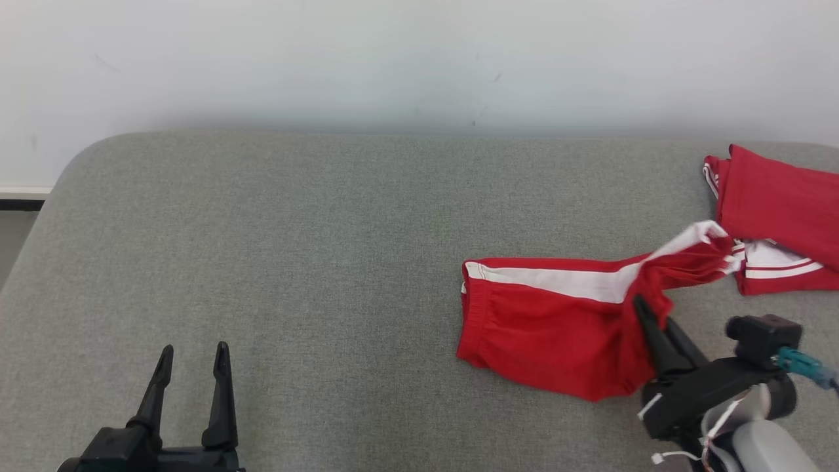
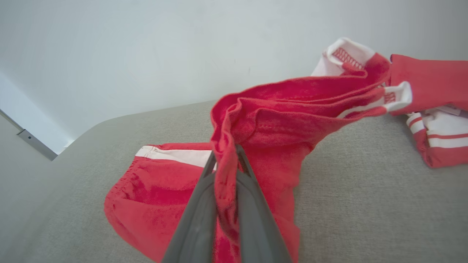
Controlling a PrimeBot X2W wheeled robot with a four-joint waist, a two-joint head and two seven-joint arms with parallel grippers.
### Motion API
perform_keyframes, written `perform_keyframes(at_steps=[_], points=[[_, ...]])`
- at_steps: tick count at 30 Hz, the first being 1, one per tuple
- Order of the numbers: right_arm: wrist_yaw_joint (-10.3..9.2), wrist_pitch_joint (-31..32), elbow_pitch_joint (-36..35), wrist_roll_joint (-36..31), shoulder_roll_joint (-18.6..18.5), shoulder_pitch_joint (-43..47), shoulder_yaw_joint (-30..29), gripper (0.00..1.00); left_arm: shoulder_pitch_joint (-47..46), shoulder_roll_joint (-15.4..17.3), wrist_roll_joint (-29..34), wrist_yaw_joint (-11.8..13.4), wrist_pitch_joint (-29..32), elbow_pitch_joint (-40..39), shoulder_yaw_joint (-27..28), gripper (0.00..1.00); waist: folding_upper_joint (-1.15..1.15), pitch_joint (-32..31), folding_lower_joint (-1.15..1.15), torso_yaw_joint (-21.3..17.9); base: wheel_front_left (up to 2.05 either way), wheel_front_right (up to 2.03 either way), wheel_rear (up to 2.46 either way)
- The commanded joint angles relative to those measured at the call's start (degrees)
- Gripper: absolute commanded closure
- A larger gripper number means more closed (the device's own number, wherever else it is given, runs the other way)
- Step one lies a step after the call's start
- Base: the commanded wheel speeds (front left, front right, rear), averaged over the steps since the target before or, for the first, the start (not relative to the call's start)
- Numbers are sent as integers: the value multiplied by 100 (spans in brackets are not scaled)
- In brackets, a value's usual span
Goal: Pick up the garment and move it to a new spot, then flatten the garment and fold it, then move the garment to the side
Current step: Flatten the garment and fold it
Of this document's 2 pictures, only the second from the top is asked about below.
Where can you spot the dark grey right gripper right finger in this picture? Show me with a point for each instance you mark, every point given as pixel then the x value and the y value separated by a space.
pixel 256 219

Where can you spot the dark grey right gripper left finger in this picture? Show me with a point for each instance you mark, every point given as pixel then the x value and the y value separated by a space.
pixel 195 223

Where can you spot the red jersey with white sleeves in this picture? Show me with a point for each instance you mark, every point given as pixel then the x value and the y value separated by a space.
pixel 435 76

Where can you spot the grey metal frame bar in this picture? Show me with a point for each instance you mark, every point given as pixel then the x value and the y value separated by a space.
pixel 34 143

